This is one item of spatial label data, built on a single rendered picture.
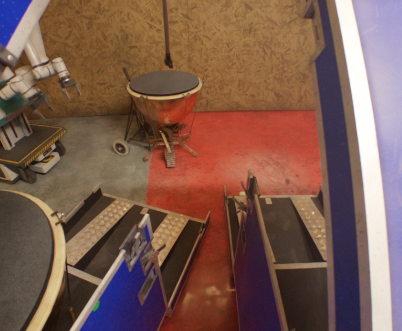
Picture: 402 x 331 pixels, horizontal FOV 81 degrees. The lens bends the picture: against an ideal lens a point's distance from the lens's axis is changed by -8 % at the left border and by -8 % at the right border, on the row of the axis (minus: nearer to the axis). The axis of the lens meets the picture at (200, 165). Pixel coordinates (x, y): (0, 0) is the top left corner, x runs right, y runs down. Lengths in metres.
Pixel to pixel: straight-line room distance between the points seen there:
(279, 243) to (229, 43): 2.42
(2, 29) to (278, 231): 2.00
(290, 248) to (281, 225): 0.22
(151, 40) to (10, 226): 2.79
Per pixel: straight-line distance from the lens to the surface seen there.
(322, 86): 0.48
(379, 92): 0.42
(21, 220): 1.06
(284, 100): 3.90
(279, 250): 2.02
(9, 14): 0.46
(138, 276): 1.02
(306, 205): 2.36
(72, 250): 1.98
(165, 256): 1.83
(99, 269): 1.97
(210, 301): 1.79
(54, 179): 2.90
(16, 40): 0.46
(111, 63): 3.57
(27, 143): 3.00
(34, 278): 0.88
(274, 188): 2.51
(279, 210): 2.29
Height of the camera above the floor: 1.64
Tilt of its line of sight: 38 degrees down
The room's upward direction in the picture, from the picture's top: straight up
